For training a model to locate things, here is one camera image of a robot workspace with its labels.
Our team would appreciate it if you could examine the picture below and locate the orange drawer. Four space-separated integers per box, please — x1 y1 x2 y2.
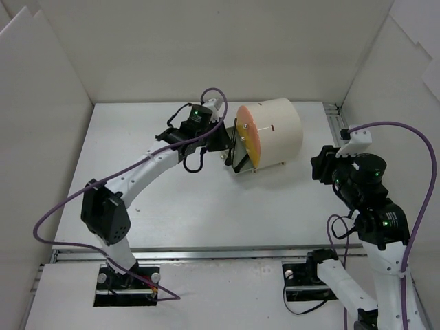
236 105 258 138

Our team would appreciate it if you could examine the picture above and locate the yellow drawer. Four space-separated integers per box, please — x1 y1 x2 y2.
240 130 261 168

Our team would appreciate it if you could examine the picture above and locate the grey green bottom drawer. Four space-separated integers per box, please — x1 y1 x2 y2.
221 126 255 174

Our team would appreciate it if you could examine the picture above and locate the cream round drawer organizer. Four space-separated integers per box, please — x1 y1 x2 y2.
245 98 303 169

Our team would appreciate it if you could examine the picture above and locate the black brush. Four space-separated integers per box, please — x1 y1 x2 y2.
224 118 237 166
234 154 250 173

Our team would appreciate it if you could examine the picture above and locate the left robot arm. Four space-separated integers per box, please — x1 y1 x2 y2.
80 98 231 289

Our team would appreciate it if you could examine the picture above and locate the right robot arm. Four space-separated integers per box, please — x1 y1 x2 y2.
304 146 425 329

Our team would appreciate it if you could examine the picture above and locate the aluminium rail frame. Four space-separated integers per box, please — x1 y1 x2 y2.
29 102 427 296

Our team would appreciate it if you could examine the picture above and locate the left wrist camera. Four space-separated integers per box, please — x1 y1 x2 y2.
202 98 223 117

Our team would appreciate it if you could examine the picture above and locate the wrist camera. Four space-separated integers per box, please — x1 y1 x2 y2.
202 98 223 117
336 129 373 158

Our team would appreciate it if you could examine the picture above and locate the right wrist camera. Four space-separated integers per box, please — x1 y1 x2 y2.
336 129 373 158

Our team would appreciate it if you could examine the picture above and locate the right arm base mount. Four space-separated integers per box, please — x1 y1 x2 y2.
282 248 340 303

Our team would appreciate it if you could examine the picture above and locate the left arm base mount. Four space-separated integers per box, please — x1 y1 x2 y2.
93 265 158 307

